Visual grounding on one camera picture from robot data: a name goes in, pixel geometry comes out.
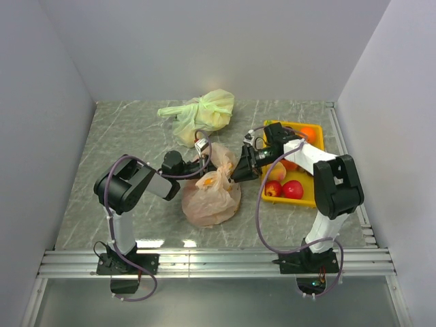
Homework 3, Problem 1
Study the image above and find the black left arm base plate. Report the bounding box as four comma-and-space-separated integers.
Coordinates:
96, 253, 159, 275

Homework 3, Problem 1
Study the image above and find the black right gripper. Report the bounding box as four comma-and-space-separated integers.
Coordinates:
230, 145, 281, 184

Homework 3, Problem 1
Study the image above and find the tied green plastic bag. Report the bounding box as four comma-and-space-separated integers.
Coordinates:
157, 89, 235, 148

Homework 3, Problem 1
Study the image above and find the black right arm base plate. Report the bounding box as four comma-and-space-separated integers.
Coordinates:
273, 249, 339, 275

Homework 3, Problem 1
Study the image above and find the orange fake orange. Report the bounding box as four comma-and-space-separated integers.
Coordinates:
300, 127, 317, 144
281, 159, 298, 171

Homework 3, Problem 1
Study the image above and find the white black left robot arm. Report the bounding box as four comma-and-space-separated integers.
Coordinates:
93, 151, 215, 274

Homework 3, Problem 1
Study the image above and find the translucent orange plastic bag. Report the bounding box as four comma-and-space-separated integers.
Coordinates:
181, 142, 241, 228

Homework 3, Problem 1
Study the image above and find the red yellow fake apple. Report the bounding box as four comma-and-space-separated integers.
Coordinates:
264, 181, 282, 198

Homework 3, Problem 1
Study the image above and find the yellow plastic fruit tray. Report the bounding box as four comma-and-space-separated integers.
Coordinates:
262, 120, 324, 208

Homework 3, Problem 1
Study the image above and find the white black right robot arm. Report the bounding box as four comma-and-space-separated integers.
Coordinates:
231, 122, 364, 274

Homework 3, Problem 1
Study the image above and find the pale yellow fake peach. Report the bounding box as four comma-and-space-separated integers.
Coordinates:
267, 161, 287, 182

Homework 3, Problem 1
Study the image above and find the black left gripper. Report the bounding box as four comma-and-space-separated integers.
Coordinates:
175, 154, 231, 186

